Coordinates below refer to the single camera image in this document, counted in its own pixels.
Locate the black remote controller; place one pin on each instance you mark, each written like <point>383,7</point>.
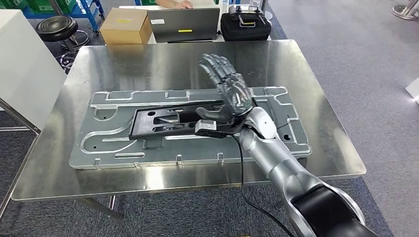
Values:
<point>235,11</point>

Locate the brown cardboard box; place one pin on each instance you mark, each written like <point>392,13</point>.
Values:
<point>124,26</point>

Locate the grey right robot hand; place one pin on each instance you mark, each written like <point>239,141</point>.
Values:
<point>234,95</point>

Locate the black round stool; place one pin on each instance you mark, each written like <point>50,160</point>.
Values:
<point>57,27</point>

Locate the white booth panel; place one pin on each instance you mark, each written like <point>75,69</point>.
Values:
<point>414,91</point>

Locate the white cabinet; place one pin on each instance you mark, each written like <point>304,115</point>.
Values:
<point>29,65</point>

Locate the grey laptop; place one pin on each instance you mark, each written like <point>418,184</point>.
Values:
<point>183,24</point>

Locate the steel stanchion base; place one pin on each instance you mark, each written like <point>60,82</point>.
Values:
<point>406,11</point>

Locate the grey metal fixture plate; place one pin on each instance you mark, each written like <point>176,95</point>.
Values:
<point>114,147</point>

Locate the black carrying case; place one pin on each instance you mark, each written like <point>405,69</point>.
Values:
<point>245,32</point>

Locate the green plastic crate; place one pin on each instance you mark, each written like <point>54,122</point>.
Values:
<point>39,5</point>

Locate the stainless steel side table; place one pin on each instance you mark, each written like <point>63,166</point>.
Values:
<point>19,173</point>

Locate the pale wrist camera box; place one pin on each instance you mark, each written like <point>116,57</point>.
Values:
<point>205,127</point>

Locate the black plastic plate frame part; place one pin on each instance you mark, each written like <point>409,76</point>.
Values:
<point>144,126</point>

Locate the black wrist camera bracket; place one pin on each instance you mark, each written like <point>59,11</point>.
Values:
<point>229,130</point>

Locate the person's hand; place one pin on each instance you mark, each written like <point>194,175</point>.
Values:
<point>176,4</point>

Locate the stainless steel workbench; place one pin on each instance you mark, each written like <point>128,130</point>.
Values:
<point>131,65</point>

